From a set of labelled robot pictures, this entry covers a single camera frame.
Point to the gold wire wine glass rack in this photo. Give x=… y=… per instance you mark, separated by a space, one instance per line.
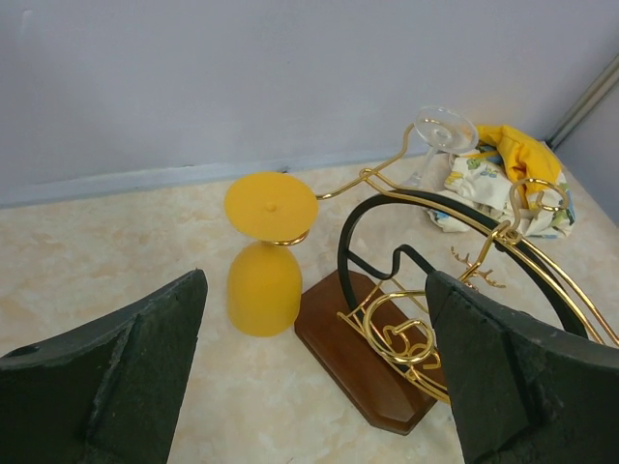
x=387 y=363

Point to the yellow floral cloth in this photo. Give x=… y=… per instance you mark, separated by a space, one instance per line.
x=512 y=172

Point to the clear wine glass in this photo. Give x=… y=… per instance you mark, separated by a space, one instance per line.
x=444 y=131

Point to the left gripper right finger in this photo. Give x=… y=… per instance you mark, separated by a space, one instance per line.
x=522 y=391

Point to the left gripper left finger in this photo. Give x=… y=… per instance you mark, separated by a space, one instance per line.
x=108 y=391

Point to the yellow plastic goblet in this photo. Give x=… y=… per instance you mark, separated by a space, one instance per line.
x=264 y=282

